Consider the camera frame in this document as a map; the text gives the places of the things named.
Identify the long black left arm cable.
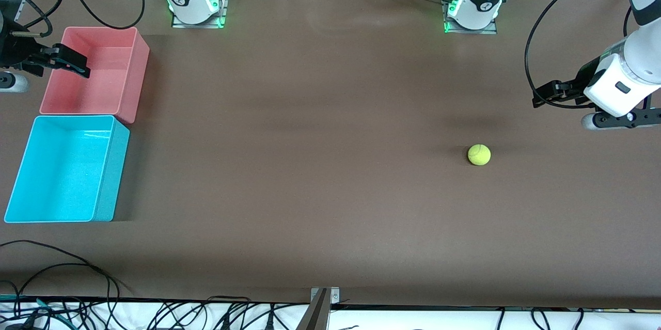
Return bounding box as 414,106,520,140
525,0,632,109

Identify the teal floor cable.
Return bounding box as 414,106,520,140
0,295,70,328

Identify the grey metal bar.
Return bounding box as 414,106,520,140
295,289,331,330

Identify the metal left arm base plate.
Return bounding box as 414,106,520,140
443,0,499,35

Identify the black looped floor cable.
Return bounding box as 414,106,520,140
0,240,132,302

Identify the pink plastic bin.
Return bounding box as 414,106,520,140
39,26,151,124

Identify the yellow-green tennis ball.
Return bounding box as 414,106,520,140
467,144,492,166

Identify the blue plastic bin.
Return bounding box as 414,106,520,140
4,115,131,224

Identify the silver metal bracket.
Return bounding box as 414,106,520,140
310,287,340,304

